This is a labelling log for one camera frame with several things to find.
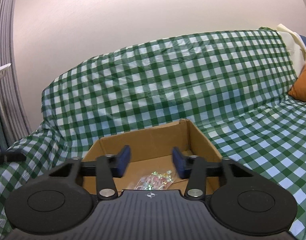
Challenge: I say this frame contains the clear bag colourful candies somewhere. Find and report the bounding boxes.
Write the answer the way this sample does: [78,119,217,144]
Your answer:
[135,170,174,191]

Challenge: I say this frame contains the brown cardboard box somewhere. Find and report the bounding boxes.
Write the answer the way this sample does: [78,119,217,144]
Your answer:
[83,119,222,192]

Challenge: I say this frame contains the green white checkered cloth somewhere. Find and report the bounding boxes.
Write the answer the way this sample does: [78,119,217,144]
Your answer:
[0,27,306,239]

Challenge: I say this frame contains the orange cushion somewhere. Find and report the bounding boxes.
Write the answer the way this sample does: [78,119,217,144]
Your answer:
[288,65,306,102]

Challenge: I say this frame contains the cream sofa backrest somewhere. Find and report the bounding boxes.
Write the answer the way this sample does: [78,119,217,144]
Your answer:
[276,24,306,76]

